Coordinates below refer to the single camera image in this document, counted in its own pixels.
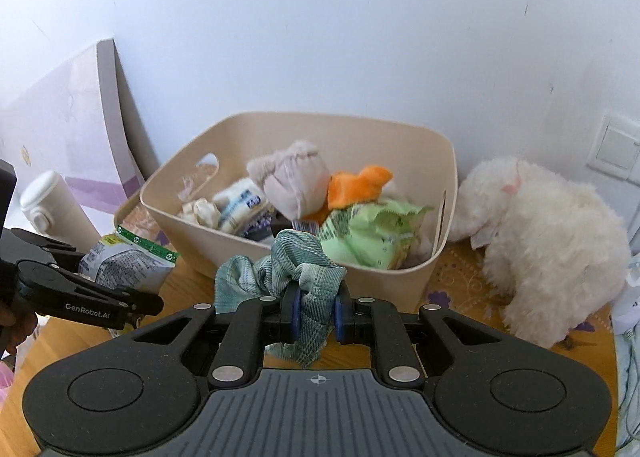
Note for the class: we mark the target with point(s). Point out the white thermos bottle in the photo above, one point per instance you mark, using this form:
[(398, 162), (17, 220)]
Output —
[(65, 207)]

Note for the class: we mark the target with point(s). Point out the beige plastic storage basket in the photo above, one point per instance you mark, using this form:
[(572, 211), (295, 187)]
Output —
[(210, 257)]

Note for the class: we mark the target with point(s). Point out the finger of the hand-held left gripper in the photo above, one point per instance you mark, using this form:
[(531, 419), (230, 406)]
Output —
[(140, 304), (50, 249)]

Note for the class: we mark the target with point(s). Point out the lavender cloth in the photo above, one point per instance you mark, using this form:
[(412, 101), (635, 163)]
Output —
[(257, 228)]

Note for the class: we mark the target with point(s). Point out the white wall switch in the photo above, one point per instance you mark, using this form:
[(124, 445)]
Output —
[(615, 147)]

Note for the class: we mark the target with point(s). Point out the cream satin scrunchie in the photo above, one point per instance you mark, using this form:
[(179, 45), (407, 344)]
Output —
[(202, 212)]

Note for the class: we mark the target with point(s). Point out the white plush toy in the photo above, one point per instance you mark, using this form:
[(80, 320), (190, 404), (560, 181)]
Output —
[(550, 247)]

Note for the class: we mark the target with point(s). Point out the purple white shell print board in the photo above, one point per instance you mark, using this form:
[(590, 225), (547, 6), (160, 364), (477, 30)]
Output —
[(60, 112)]

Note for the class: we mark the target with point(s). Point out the green plaid scrunchie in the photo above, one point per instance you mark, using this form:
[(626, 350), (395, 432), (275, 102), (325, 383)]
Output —
[(310, 262)]

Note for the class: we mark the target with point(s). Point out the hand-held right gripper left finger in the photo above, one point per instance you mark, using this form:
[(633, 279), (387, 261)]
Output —
[(296, 309)]

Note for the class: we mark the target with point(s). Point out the light green snack packet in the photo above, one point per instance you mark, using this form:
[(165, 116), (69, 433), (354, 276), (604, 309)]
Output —
[(370, 237)]

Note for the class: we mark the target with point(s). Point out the light blue cloth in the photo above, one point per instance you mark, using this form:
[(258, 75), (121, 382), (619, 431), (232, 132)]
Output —
[(627, 377)]

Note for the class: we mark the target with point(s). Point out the wooden desktop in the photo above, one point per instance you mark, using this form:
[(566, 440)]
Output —
[(192, 287)]

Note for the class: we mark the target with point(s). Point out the brown floral table mat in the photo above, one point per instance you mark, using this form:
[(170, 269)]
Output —
[(460, 277)]

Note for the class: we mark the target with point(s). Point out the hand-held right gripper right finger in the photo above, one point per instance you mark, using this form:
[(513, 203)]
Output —
[(340, 314)]

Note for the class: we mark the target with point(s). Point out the silver green snack packet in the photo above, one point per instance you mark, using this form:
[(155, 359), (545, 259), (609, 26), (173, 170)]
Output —
[(125, 264)]

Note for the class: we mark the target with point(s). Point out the pink cloth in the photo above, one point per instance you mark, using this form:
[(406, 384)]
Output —
[(6, 382)]

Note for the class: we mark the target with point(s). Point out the blue white tissue pack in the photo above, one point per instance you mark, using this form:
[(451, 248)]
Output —
[(240, 204)]

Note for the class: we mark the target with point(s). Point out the white plastic object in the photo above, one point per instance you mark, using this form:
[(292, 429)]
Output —
[(630, 302)]

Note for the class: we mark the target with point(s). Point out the person's left hand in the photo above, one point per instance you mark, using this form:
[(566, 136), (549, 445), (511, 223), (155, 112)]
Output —
[(17, 329)]

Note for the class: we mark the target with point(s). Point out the orange bottle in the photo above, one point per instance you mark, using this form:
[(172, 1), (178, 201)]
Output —
[(350, 189)]

